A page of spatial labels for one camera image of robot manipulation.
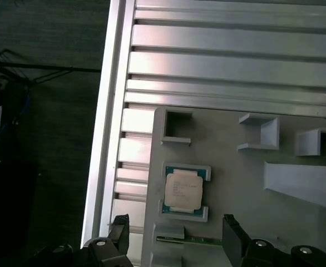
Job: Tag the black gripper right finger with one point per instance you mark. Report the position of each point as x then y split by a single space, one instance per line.
263 256

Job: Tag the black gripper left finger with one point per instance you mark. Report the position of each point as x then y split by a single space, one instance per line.
104 256

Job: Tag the silver CPU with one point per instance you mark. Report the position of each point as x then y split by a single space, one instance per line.
183 190

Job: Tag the green RAM stick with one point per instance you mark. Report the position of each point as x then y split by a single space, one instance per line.
202 239

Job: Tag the grey parts rack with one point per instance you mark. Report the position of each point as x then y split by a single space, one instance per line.
235 180

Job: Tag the black metal stand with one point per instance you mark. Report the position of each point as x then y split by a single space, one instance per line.
82 70

